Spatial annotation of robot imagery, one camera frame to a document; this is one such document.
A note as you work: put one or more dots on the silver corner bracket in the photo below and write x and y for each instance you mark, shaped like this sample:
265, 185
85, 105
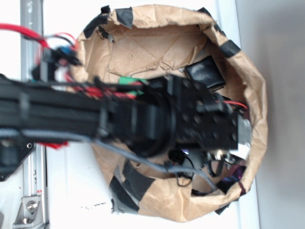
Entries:
30, 213

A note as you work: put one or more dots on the aluminium extrusion rail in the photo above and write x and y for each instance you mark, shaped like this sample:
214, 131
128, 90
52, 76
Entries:
34, 167

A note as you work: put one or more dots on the crumpled brown paper bag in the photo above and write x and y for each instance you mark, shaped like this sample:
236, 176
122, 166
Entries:
144, 42

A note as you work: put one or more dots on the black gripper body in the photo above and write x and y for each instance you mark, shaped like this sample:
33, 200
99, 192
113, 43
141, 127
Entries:
202, 118

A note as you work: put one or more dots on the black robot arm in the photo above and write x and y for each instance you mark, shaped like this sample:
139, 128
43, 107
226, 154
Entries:
150, 117

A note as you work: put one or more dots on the black leather wallet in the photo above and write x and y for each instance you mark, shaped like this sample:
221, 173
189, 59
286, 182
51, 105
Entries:
206, 72

